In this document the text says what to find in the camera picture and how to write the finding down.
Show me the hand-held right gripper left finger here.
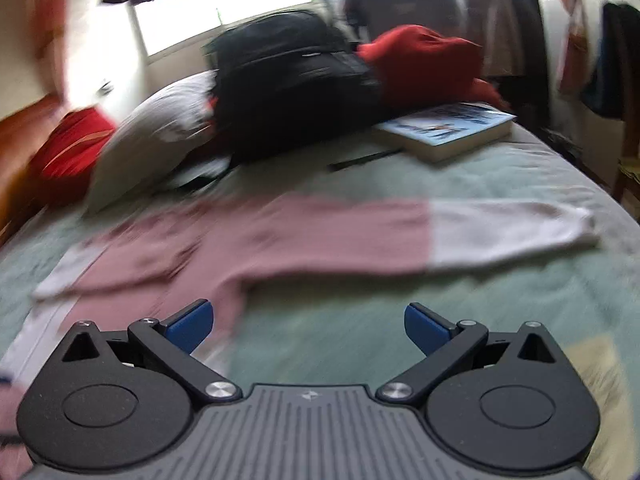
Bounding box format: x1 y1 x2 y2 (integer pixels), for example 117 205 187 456
61 299 244 404

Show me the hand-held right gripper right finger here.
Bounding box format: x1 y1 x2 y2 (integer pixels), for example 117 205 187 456
376 302 557 406

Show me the pink and white sweater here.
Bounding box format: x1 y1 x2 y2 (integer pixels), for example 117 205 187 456
0 194 601 480

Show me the green plaid blanket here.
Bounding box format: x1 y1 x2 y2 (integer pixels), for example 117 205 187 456
0 120 640 480

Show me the grey-green plaid pillow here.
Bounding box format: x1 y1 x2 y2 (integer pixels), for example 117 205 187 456
82 70 236 216

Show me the thick paperback book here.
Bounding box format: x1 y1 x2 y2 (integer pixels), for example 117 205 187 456
372 102 518 165

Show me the red pillow with gold line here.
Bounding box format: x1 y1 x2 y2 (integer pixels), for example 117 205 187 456
30 107 118 206

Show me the wooden headboard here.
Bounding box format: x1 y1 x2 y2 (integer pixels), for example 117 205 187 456
0 92 66 241

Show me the black backpack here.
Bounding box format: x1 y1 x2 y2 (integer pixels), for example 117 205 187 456
205 9 396 162

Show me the black hanging coat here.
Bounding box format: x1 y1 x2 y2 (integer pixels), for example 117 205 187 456
510 0 552 127

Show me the beige hanging shirt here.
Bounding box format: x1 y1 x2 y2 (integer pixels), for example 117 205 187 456
462 0 527 79

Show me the orange patterned curtain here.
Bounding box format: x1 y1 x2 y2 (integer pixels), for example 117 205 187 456
545 0 592 96
32 0 78 108

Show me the grey hanging garment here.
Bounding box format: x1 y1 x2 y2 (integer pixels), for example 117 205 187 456
344 0 467 43

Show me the dark clothing on chair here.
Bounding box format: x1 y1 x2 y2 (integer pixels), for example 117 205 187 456
580 2 640 122

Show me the short black strap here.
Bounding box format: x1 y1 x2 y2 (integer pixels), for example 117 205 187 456
327 147 403 171

